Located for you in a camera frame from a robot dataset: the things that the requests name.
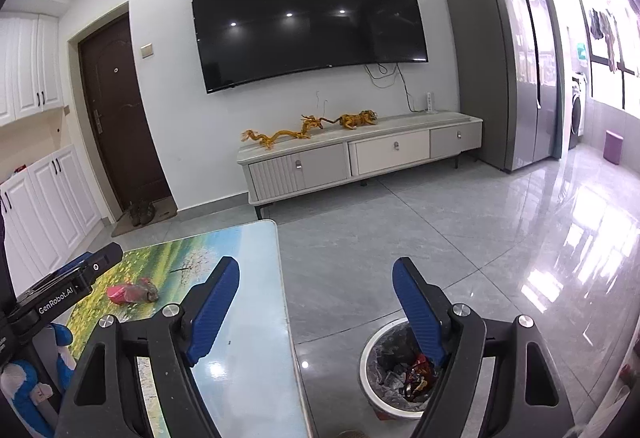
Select person's left hand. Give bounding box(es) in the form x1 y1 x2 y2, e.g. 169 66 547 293
0 322 76 438

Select white washing machine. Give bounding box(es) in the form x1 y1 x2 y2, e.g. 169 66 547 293
567 72 587 149

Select golden dragon figurine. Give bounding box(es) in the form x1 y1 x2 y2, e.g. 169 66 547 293
241 114 326 151

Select table with printed landscape top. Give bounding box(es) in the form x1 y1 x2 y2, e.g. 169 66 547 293
65 220 308 438

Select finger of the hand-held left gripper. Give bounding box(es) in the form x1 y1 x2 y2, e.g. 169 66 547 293
81 242 124 289
59 248 109 273

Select brown doormat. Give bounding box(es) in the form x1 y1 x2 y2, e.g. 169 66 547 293
111 198 178 237

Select purple stool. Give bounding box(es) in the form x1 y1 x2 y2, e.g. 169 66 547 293
604 130 625 165

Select row of hanging clothes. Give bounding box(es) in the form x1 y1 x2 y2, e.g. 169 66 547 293
587 8 621 71

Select dark brown door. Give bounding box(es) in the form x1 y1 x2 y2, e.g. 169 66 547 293
77 15 176 223

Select white wall cabinets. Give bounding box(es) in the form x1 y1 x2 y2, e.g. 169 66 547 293
0 12 65 127

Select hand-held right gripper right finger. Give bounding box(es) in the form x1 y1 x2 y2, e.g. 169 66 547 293
391 257 576 438

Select white drawer tv cabinet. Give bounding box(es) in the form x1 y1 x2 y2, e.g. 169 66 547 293
236 110 484 220

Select white floor cabinets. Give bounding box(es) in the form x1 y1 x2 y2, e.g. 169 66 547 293
0 143 103 289

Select clear plastic bin liner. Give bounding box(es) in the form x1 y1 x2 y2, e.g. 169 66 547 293
367 323 442 404

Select white round trash bin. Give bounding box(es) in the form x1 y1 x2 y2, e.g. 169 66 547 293
358 317 451 421

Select black power cable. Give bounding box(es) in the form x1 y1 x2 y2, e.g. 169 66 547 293
364 62 426 113

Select golden tiger figurine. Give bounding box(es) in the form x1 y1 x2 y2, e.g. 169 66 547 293
336 110 379 131

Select grey refrigerator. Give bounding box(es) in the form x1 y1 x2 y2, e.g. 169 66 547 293
440 0 566 173

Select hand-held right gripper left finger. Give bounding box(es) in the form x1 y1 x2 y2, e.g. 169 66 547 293
60 256 241 438

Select black wall television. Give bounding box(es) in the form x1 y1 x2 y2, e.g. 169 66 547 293
189 0 429 94

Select balcony window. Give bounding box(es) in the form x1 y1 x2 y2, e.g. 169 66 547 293
589 0 640 115

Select red and yellow snack wrapper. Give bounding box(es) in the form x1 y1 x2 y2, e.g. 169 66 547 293
402 353 434 401

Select clear plastic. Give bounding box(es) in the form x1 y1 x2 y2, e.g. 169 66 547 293
380 363 407 389

